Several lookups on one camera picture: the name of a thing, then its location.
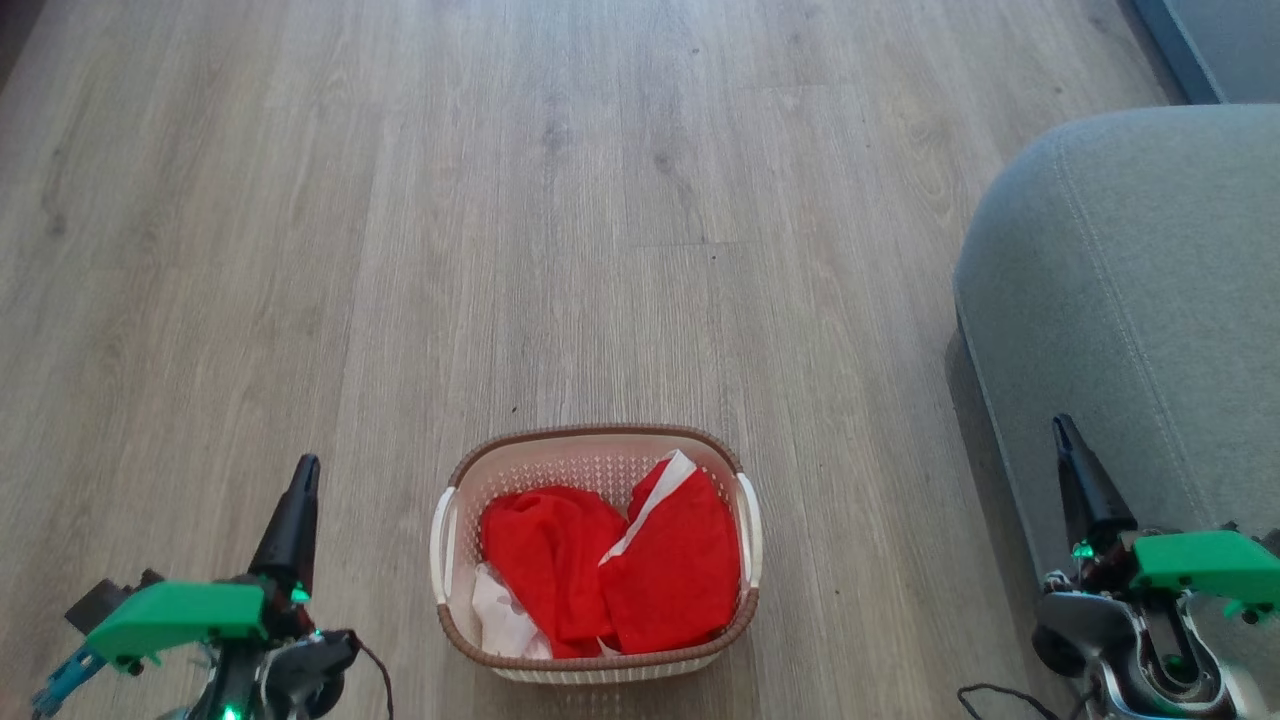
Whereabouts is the plain red garment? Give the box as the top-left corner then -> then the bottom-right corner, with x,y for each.
479,486 -> 630,660

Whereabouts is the beige plastic laundry basket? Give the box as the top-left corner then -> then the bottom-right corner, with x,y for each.
429,424 -> 764,686

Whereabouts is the grey fabric sofa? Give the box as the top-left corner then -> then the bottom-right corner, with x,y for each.
952,104 -> 1280,601

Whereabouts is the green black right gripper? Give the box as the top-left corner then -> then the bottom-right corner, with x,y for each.
1051,414 -> 1280,623

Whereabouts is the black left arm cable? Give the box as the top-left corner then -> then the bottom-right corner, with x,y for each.
355,640 -> 397,720

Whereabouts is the red garment with white stripe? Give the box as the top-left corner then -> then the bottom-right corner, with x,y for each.
598,449 -> 743,656

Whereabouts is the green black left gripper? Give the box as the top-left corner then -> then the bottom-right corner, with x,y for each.
85,455 -> 322,672

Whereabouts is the blue grey furniture piece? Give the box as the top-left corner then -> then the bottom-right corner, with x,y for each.
1133,0 -> 1280,106

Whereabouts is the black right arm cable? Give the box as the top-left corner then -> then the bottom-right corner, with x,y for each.
957,683 -> 1063,720

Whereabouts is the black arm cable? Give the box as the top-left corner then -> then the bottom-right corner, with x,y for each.
355,640 -> 397,720
957,683 -> 1063,720

